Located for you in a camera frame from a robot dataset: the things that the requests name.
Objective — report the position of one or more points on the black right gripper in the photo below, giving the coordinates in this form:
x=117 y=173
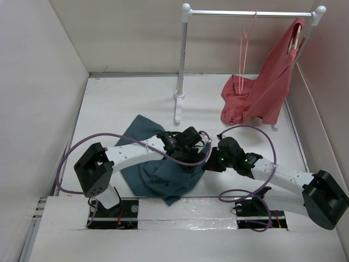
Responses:
x=212 y=165

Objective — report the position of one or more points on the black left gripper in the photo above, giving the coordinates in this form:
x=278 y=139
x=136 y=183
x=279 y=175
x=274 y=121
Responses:
x=196 y=156

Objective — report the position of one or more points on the blue t shirt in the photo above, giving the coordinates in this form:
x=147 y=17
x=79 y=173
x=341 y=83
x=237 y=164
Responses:
x=164 y=179

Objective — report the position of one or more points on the pink wire hanger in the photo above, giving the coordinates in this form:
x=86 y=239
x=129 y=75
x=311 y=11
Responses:
x=243 y=51

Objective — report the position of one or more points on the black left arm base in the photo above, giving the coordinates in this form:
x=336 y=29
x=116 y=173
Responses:
x=123 y=217

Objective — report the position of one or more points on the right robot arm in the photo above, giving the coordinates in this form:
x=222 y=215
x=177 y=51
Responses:
x=315 y=195

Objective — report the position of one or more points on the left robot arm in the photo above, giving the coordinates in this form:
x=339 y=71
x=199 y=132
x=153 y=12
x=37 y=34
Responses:
x=96 y=166

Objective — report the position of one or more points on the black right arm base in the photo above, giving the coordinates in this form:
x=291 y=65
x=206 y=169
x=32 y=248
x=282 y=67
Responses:
x=252 y=214

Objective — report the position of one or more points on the red t shirt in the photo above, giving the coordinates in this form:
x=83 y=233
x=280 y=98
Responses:
x=264 y=96

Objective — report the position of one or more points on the wooden hanger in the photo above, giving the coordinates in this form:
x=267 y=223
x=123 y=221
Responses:
x=295 y=37

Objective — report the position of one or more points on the white clothes rack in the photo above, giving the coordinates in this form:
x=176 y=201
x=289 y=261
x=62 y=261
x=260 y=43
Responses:
x=187 y=12

